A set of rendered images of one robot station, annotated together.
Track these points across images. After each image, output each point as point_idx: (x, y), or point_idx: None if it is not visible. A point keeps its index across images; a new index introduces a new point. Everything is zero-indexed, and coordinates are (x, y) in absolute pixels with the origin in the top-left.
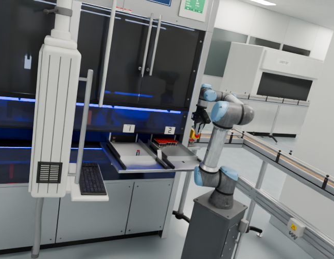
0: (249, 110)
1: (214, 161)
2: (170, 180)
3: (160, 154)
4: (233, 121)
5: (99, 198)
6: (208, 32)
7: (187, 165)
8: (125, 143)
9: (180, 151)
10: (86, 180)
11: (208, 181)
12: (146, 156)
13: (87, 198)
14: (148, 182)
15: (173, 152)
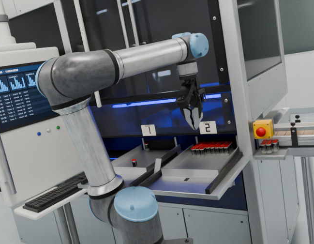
0: (63, 60)
1: (87, 175)
2: (241, 214)
3: (158, 166)
4: (52, 92)
5: (29, 214)
6: None
7: (181, 185)
8: (161, 151)
9: (222, 161)
10: (49, 192)
11: (97, 213)
12: (132, 168)
13: (22, 212)
14: (204, 211)
15: (203, 163)
